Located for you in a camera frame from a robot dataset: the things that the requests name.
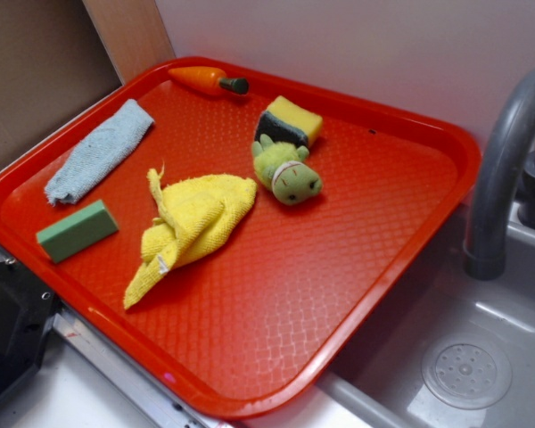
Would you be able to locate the grey toy sink basin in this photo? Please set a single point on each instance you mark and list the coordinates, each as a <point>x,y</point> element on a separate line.
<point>443,349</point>

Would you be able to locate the grey toy faucet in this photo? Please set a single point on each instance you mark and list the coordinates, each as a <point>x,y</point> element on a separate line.
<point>498,182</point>

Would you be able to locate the wooden panel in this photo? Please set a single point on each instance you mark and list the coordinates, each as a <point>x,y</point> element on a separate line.
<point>133,35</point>

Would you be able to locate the green rectangular block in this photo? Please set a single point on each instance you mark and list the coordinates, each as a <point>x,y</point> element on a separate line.
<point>77,232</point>

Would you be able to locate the green plush toy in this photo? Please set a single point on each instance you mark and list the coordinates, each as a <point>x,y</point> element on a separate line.
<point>281,168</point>

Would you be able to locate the light blue folded towel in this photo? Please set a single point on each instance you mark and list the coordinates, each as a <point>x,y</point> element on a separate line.
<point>98,154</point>

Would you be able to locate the orange toy carrot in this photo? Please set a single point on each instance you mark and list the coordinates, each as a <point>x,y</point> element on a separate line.
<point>209,80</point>

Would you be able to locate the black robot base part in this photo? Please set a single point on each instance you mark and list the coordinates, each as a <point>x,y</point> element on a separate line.
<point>27,309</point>

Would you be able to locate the red plastic tray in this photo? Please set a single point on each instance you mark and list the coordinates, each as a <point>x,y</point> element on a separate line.
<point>252,325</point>

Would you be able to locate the yellow cloth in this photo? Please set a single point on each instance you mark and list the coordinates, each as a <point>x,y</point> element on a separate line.
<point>196,217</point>

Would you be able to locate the yellow sponge with dark scourer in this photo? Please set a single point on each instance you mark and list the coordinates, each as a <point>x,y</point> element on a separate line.
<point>284,121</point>

